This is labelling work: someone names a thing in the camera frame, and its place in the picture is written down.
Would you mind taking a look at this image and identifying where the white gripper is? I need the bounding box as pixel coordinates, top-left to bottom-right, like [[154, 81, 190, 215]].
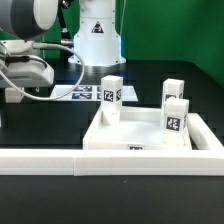
[[0, 40, 54, 87]]

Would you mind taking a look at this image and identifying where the white square tabletop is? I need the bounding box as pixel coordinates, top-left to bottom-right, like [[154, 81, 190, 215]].
[[83, 106, 192, 150]]

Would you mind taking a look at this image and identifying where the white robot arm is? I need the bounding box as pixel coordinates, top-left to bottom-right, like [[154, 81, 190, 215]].
[[0, 0, 126, 70]]

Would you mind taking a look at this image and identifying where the white sheet with AprilTags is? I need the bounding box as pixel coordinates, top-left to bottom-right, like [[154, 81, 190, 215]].
[[48, 84, 138, 103]]

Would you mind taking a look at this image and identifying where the white L-shaped obstacle fence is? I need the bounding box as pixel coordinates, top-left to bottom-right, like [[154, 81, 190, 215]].
[[0, 112, 224, 177]]

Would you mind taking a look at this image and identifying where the white cable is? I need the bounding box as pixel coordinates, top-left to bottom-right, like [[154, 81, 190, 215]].
[[0, 42, 86, 102]]

